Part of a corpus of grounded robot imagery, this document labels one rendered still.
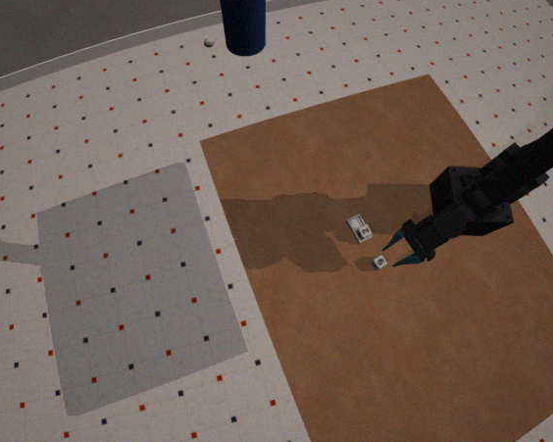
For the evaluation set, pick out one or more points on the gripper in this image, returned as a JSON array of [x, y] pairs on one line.
[[407, 232]]

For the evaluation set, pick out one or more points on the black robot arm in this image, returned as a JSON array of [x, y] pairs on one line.
[[488, 191]]

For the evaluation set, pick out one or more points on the white number cube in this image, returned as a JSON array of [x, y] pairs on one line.
[[363, 232], [378, 262]]

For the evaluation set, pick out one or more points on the white rectangular tray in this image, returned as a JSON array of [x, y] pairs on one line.
[[355, 223]]

